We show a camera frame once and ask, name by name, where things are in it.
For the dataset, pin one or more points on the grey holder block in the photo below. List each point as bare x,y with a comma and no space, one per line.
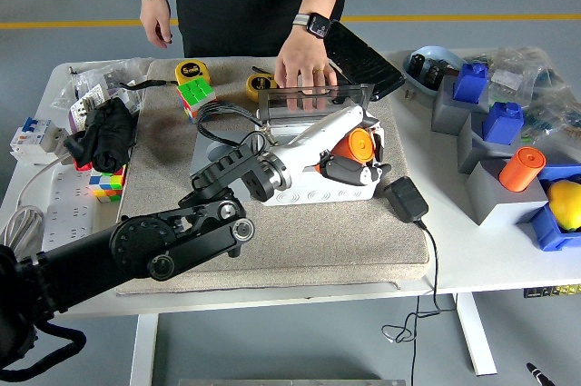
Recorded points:
495,204
472,150
447,113

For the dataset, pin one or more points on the grey block with round hole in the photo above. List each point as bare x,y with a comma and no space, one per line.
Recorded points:
218,137

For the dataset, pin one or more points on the yellow lemon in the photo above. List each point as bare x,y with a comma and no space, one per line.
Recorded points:
565,204

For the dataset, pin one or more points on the small metal plug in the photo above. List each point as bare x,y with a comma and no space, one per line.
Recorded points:
410,94

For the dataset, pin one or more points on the large colourful puzzle cube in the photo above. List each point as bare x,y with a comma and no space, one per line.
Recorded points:
195,91

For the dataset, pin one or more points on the person's right hand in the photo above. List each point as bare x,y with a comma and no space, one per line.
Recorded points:
154,18

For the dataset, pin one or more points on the light blue dish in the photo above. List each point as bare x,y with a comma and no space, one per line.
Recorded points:
442,55

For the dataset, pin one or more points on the black textured case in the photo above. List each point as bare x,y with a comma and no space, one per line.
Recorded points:
363,59

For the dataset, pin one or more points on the white socket in packaging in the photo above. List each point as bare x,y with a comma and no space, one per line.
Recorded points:
84,106

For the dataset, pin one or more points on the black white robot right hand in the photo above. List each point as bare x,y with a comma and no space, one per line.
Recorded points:
538,374

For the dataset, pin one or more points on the orange cylinder battery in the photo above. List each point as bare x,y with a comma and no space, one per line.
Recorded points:
519,172
356,145

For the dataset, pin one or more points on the blue plastic block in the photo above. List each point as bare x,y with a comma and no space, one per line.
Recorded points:
501,125
472,84

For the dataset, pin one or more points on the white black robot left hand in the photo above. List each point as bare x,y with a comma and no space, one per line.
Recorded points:
318,136

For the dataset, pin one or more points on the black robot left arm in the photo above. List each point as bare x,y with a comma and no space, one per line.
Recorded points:
136,240

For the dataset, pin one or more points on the black capacitor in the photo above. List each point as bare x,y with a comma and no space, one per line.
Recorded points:
436,72
418,63

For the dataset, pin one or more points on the person's left hand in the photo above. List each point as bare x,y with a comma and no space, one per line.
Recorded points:
304,63

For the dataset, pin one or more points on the smoky transparent box lid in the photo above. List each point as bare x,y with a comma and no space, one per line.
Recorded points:
354,88

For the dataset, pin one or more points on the white plastic junction box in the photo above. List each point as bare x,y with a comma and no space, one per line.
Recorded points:
318,195

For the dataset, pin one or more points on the grey-brown fabric mat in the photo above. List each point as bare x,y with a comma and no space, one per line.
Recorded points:
318,245

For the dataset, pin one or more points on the black table control panel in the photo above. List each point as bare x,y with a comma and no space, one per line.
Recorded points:
551,291

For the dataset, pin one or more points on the clear bags of components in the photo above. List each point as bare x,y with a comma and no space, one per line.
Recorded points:
544,100

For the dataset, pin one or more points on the white table leg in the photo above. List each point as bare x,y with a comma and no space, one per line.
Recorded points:
476,336
144,349

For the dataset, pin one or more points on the clear plastic bags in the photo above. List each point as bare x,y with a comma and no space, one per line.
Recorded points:
91,75

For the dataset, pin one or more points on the white blue circuit breaker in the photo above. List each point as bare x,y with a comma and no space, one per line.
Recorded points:
34,136

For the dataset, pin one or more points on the black cloth bundle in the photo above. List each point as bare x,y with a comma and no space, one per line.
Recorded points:
104,131

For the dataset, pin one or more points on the yellow tape measure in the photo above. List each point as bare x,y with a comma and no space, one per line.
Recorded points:
190,70
261,84

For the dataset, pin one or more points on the black power adapter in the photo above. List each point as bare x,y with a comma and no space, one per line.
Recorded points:
406,200

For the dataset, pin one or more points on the black smart watch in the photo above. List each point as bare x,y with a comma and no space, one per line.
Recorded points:
318,25

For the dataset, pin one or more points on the small colourful puzzle cube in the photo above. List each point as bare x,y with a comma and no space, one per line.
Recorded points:
106,184

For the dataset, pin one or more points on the blue plastic bin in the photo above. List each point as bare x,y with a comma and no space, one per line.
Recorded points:
549,231

